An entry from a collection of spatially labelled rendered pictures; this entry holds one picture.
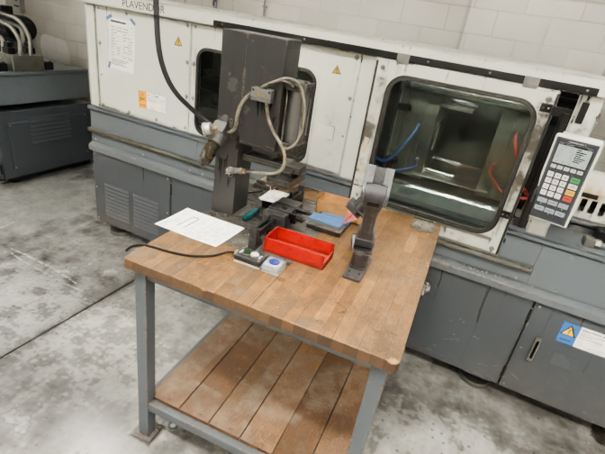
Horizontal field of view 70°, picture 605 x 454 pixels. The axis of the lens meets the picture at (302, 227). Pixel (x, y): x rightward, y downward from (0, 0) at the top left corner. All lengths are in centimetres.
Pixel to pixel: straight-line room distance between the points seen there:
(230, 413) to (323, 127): 148
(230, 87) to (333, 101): 73
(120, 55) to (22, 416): 212
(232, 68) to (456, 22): 285
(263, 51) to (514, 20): 290
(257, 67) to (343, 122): 76
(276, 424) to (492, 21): 355
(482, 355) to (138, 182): 247
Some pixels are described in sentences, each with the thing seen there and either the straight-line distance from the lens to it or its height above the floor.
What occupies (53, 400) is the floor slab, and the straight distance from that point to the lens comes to 243.
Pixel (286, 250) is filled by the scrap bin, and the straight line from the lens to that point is 165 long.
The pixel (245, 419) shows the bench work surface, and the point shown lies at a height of 22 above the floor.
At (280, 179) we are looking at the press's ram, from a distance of 174.
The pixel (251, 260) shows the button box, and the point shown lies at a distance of 157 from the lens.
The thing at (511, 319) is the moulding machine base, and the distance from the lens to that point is 251.
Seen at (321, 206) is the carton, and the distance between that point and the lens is 207.
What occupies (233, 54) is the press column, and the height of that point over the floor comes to 156.
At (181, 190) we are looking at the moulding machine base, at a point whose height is 57.
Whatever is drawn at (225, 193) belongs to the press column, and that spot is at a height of 100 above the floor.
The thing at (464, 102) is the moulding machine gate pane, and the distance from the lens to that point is 218.
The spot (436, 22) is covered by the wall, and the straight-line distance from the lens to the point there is 437.
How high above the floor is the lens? 174
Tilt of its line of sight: 26 degrees down
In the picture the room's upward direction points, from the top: 9 degrees clockwise
